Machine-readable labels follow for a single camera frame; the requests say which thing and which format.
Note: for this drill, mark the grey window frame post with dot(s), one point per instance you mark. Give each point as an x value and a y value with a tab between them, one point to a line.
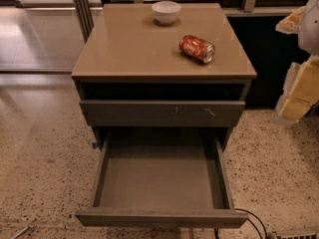
84	17

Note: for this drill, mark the white ceramic bowl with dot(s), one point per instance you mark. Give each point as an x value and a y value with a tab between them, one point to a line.
165	12

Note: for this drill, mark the grey drawer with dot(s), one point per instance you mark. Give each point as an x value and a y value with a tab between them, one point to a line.
162	113
181	185

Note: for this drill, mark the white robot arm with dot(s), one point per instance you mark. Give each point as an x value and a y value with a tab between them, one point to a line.
304	22

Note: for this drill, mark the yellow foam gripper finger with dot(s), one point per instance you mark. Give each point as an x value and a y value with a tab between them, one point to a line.
300	91

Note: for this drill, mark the red soda can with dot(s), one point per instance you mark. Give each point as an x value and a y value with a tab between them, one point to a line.
197	48

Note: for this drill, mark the grey drawer cabinet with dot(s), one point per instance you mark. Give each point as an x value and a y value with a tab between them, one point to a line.
129	56

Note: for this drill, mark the grey top drawer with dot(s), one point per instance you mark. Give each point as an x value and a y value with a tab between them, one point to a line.
162	113

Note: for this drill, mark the blue tape piece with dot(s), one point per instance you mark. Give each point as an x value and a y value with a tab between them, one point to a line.
95	145

